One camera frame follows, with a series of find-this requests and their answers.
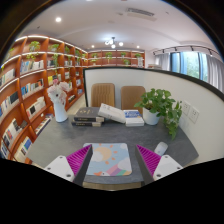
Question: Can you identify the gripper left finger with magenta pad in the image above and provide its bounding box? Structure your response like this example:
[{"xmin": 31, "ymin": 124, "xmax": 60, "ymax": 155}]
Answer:
[{"xmin": 45, "ymin": 144, "xmax": 93, "ymax": 186}]

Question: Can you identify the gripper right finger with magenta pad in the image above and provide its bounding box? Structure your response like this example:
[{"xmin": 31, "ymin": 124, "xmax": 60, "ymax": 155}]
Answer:
[{"xmin": 135, "ymin": 145, "xmax": 182, "ymax": 185}]

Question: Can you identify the white computer mouse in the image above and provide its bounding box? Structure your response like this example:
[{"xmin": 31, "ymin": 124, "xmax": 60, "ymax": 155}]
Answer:
[{"xmin": 154, "ymin": 142, "xmax": 168, "ymax": 156}]

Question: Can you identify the pastel patterned mouse pad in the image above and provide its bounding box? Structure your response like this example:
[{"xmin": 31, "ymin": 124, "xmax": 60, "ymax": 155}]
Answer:
[{"xmin": 87, "ymin": 143, "xmax": 132, "ymax": 177}]

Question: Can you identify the dark book bottom of stack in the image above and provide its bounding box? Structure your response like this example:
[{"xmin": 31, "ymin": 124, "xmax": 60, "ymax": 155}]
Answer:
[{"xmin": 71, "ymin": 121, "xmax": 102, "ymax": 127}]

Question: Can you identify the dark book of stack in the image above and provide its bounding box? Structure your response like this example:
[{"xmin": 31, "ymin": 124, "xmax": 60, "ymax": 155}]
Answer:
[
  {"xmin": 71, "ymin": 121, "xmax": 102, "ymax": 127},
  {"xmin": 74, "ymin": 107, "xmax": 104, "ymax": 122}
]

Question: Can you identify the blue white book stack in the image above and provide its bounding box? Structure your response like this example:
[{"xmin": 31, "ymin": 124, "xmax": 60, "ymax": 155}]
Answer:
[{"xmin": 124, "ymin": 110, "xmax": 144, "ymax": 127}]

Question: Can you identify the dark book top of stack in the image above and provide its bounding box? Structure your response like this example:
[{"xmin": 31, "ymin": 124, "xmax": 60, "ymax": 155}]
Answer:
[{"xmin": 74, "ymin": 107, "xmax": 104, "ymax": 122}]

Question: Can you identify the potted green pothos plant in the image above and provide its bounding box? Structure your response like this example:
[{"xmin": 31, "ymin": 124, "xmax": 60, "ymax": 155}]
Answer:
[{"xmin": 135, "ymin": 88, "xmax": 182, "ymax": 140}]

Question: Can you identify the white leaning book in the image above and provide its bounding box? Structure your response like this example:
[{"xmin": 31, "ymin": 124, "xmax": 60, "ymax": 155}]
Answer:
[{"xmin": 98, "ymin": 103, "xmax": 126, "ymax": 123}]

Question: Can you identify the right brown chair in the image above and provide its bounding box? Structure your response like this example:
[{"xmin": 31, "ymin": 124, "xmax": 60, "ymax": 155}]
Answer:
[{"xmin": 121, "ymin": 86, "xmax": 145, "ymax": 113}]

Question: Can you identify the brown chair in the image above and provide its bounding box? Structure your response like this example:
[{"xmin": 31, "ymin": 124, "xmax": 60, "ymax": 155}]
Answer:
[
  {"xmin": 91, "ymin": 83, "xmax": 115, "ymax": 107},
  {"xmin": 121, "ymin": 86, "xmax": 145, "ymax": 113}
]

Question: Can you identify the white vase with pink flowers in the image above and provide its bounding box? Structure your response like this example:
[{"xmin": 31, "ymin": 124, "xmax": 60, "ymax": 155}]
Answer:
[{"xmin": 47, "ymin": 79, "xmax": 69, "ymax": 122}]

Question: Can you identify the left brown chair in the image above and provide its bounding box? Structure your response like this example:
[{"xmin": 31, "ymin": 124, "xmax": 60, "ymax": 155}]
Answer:
[{"xmin": 91, "ymin": 83, "xmax": 115, "ymax": 107}]

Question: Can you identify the grey window curtain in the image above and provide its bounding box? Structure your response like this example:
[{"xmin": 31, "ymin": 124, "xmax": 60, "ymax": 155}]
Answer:
[{"xmin": 206, "ymin": 55, "xmax": 224, "ymax": 93}]

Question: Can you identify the ceiling chandelier lamp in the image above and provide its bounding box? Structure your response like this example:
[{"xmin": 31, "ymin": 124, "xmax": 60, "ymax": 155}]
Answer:
[{"xmin": 104, "ymin": 37, "xmax": 124, "ymax": 49}]

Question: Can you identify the white wall power socket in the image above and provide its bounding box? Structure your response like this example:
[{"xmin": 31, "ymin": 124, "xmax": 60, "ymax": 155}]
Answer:
[{"xmin": 182, "ymin": 101, "xmax": 190, "ymax": 115}]

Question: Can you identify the orange wooden bookshelf wall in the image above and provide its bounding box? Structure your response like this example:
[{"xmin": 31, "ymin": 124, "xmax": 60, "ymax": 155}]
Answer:
[{"xmin": 0, "ymin": 35, "xmax": 145, "ymax": 160}]

